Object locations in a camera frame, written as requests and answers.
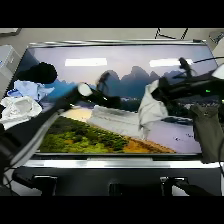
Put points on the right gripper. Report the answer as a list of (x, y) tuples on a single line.
[(163, 90)]

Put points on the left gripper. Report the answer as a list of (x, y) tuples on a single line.
[(112, 101)]

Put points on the light grey garment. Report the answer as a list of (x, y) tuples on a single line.
[(151, 106)]

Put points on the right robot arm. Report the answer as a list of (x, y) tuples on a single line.
[(196, 85)]

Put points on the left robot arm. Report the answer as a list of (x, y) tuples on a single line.
[(30, 130)]

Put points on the olive brown garment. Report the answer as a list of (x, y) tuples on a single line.
[(208, 133)]

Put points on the black garment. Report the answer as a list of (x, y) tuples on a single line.
[(38, 72)]

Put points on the light blue garment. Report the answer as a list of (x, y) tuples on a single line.
[(31, 89)]

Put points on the white garment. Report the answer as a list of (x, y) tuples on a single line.
[(20, 108)]

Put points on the silver frame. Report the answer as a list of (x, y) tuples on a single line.
[(116, 163)]

